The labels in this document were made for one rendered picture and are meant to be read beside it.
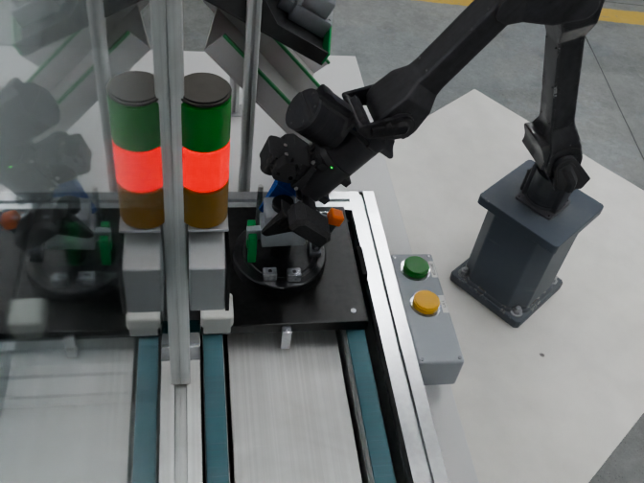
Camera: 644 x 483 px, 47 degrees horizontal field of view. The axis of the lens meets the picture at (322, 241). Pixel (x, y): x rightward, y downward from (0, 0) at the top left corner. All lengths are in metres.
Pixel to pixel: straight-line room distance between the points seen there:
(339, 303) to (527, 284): 0.33
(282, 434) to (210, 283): 0.32
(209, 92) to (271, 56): 0.63
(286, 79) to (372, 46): 2.25
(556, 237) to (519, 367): 0.22
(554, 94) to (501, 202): 0.22
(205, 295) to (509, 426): 0.56
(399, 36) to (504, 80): 0.55
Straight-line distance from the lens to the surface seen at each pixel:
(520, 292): 1.25
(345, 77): 1.73
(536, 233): 1.15
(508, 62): 3.67
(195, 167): 0.70
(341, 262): 1.14
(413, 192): 1.45
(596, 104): 3.58
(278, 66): 1.31
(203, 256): 0.76
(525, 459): 1.15
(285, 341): 1.06
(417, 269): 1.15
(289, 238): 1.06
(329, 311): 1.07
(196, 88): 0.68
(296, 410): 1.04
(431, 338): 1.09
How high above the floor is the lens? 1.80
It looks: 46 degrees down
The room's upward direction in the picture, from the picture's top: 10 degrees clockwise
